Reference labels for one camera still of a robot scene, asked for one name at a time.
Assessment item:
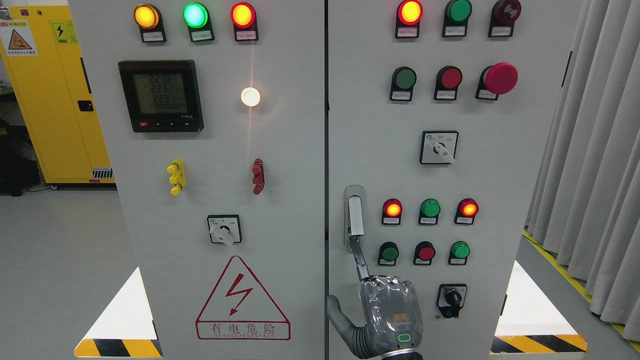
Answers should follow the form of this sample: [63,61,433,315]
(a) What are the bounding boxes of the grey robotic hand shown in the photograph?
[326,239,423,359]

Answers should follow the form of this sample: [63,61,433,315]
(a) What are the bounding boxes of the silver cabinet door handle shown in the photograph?
[343,185,365,253]

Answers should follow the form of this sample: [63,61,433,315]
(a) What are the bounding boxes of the right grey cabinet door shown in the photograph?
[327,0,585,360]

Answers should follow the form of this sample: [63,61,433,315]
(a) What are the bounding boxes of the grey cabinet door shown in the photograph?
[327,0,585,360]
[68,0,327,360]

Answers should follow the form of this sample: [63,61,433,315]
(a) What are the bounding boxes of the left grey cabinet door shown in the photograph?
[68,0,327,360]

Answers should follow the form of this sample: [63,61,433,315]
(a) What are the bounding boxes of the green push button lower left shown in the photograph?
[377,241,399,267]

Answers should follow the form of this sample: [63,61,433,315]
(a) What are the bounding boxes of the green push button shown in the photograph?
[377,241,399,267]
[389,66,418,102]
[447,241,471,265]

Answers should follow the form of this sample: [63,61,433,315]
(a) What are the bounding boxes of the red push button lower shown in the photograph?
[413,241,436,266]

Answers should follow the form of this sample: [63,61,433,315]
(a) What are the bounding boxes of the red push button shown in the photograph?
[413,241,436,266]
[433,65,463,101]

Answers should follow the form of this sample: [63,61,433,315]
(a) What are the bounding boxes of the green push button lower right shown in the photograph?
[447,241,471,265]

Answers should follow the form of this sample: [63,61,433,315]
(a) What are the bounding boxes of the red lit light middle left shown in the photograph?
[381,198,403,226]

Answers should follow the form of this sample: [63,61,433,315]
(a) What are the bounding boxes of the green light middle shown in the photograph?
[418,198,442,226]

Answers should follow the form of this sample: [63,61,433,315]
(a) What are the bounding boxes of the red lit light middle right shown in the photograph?
[454,198,479,225]

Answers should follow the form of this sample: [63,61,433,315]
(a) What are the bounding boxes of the red electrical hazard sticker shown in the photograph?
[195,255,291,341]

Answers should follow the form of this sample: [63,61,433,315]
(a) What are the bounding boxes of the red terminal connector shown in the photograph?
[251,158,265,195]

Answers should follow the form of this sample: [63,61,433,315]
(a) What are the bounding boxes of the grey curtain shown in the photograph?
[527,0,640,342]

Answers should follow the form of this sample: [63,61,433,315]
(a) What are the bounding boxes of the green push button upper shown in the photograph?
[389,66,418,102]

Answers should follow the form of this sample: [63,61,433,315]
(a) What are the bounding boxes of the red push button upper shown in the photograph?
[433,65,463,101]

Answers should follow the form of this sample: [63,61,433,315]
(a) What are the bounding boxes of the red emergency stop button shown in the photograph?
[475,62,519,101]

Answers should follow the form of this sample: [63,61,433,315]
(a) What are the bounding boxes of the white lit indicator light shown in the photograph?
[240,86,262,108]

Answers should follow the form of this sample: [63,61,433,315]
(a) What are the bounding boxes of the yellow terminal connector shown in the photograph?
[166,159,186,196]

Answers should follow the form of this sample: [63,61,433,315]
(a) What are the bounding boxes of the red lit light top right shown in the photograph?
[394,0,424,39]

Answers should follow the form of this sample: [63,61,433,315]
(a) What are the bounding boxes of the green unlit light top right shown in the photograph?
[441,0,473,38]

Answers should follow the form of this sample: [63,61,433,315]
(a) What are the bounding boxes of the black digital power meter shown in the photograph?
[118,59,204,133]

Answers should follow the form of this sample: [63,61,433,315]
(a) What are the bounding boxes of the dark red buzzer light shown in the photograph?
[487,0,522,38]

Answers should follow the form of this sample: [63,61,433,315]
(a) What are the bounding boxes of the red lit indicator light left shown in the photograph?
[230,2,259,42]

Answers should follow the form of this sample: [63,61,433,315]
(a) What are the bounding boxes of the green lit indicator light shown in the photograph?
[182,2,215,43]

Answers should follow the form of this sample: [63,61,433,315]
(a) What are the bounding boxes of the amber indicator light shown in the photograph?
[134,3,167,43]

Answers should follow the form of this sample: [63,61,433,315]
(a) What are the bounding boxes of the yellow safety cabinet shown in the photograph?
[1,6,115,185]

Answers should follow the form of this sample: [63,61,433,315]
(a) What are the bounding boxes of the black key selector switch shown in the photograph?
[436,284,467,319]

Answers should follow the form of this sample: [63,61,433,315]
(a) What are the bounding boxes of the right panel rotary switch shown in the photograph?
[419,130,459,165]

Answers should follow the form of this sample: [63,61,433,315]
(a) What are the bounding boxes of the panel rotary switch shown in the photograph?
[206,214,243,246]
[419,130,459,165]

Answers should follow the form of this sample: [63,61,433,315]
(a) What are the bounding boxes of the left panel rotary switch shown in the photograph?
[206,214,243,246]

